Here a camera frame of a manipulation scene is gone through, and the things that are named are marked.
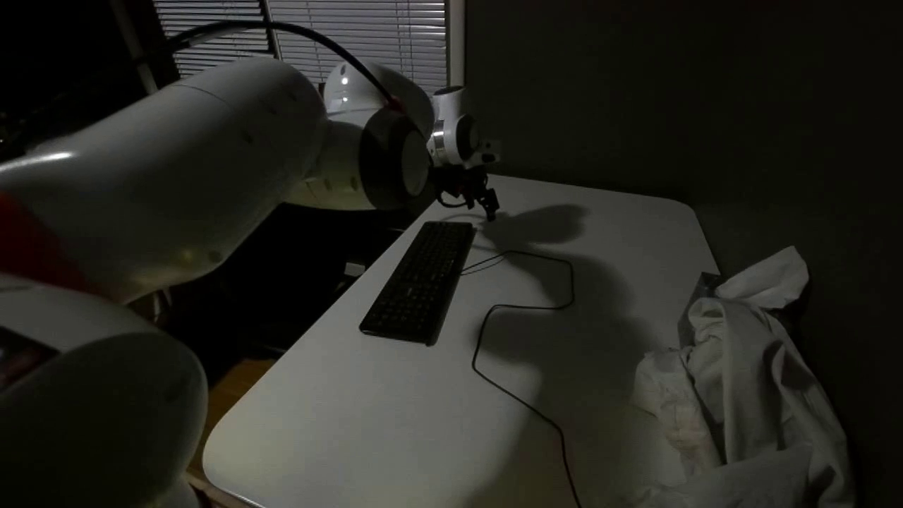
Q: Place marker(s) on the crumpled white cloth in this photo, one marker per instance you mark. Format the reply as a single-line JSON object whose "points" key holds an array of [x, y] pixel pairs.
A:
{"points": [[752, 397]]}

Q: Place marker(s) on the black computer keyboard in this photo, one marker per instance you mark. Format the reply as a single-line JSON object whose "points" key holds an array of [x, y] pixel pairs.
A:
{"points": [[419, 285]]}

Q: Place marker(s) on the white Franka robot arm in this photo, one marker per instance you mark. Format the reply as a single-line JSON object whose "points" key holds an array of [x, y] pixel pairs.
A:
{"points": [[186, 172]]}

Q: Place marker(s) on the white window blind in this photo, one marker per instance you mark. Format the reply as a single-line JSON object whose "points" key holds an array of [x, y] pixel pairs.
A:
{"points": [[396, 38], [213, 9]]}

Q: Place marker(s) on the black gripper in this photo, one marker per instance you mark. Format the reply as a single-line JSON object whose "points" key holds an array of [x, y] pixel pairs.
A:
{"points": [[464, 183]]}

